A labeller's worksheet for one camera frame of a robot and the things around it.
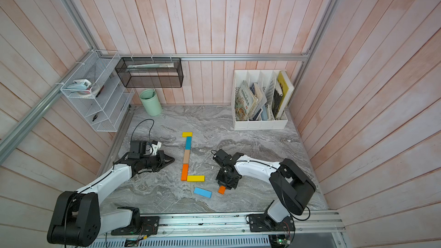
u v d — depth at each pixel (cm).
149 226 73
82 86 69
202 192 83
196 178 86
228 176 72
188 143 101
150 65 90
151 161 75
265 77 99
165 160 77
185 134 104
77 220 41
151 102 107
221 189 82
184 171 90
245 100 101
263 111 102
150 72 104
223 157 70
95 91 74
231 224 75
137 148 69
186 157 94
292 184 46
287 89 93
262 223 73
